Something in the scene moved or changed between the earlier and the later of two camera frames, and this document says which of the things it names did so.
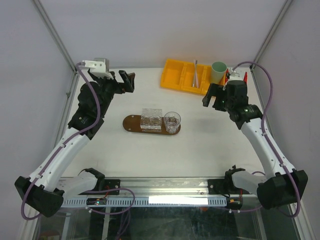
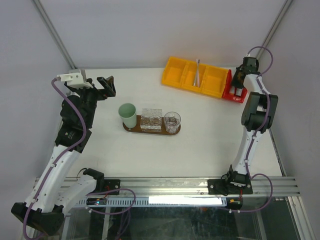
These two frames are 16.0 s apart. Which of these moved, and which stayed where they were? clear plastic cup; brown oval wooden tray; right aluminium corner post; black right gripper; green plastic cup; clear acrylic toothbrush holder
Moved: black right gripper; green plastic cup
Stayed: clear acrylic toothbrush holder; right aluminium corner post; brown oval wooden tray; clear plastic cup
